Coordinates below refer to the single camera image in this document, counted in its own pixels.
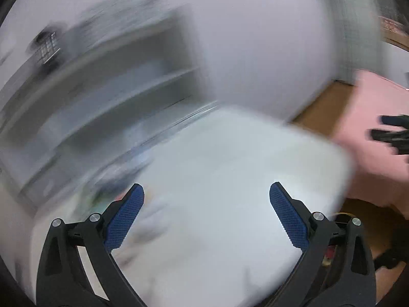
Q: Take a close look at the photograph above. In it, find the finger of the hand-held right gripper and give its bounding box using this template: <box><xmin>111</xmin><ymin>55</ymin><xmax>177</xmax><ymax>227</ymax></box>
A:
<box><xmin>371</xmin><ymin>128</ymin><xmax>409</xmax><ymax>156</ymax></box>
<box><xmin>381</xmin><ymin>114</ymin><xmax>409</xmax><ymax>126</ymax></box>

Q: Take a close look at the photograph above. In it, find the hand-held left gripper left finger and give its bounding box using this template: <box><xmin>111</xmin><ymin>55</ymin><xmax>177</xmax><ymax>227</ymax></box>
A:
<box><xmin>36</xmin><ymin>183</ymin><xmax>145</xmax><ymax>307</ymax></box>

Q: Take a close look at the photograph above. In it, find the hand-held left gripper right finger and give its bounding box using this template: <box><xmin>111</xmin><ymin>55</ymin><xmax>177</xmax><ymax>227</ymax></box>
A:
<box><xmin>265</xmin><ymin>182</ymin><xmax>377</xmax><ymax>307</ymax></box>

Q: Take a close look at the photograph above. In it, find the pink blanket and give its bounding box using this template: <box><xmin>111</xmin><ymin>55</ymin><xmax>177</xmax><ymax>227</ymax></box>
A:
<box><xmin>332</xmin><ymin>70</ymin><xmax>409</xmax><ymax>216</ymax></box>

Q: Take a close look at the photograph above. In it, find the brown patterned board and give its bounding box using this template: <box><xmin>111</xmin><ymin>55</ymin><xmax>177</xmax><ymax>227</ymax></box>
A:
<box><xmin>380</xmin><ymin>15</ymin><xmax>409</xmax><ymax>52</ymax></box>

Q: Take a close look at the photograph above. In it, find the white shelf unit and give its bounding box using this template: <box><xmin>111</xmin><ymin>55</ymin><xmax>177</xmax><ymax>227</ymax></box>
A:
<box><xmin>0</xmin><ymin>6</ymin><xmax>221</xmax><ymax>208</ymax></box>

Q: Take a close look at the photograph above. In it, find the dark wall fixture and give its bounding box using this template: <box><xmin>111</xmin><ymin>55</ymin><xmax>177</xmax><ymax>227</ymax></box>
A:
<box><xmin>31</xmin><ymin>29</ymin><xmax>62</xmax><ymax>66</ymax></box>

